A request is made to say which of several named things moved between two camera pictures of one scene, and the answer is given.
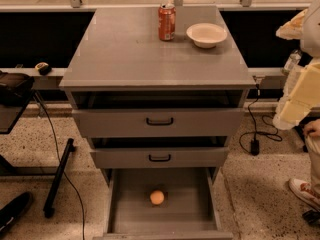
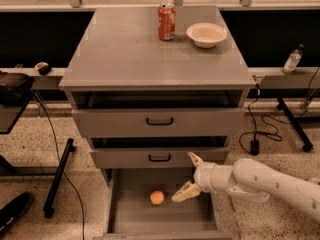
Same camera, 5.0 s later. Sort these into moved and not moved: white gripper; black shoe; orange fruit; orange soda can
Moved: white gripper
Not moved: black shoe; orange soda can; orange fruit
